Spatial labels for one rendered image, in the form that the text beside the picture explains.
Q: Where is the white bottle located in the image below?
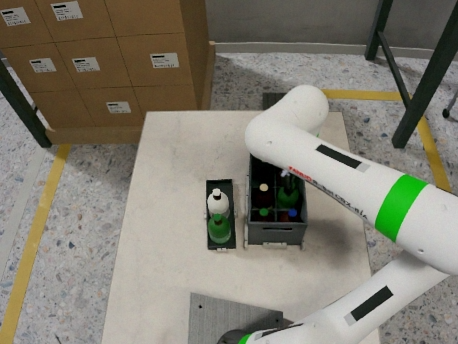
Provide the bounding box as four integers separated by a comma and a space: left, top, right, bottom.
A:
207, 189, 230, 218

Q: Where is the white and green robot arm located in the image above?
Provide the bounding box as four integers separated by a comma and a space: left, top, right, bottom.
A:
217, 85, 458, 344

